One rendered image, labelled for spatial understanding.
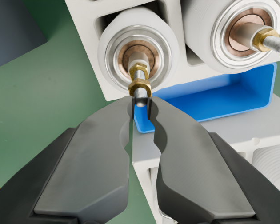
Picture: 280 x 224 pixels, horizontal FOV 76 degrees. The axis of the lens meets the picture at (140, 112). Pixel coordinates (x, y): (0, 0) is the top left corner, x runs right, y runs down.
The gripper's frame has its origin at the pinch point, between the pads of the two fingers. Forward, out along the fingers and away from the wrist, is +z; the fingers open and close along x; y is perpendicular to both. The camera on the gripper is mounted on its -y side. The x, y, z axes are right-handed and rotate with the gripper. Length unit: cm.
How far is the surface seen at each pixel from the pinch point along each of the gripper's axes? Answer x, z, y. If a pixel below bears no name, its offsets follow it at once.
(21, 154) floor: -39, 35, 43
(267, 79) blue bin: 27.1, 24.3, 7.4
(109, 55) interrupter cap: -3.4, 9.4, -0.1
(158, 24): 1.8, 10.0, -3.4
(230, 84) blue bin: 25.7, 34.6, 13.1
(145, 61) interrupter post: 0.4, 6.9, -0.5
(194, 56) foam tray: 9.7, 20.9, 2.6
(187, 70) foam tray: 7.8, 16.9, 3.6
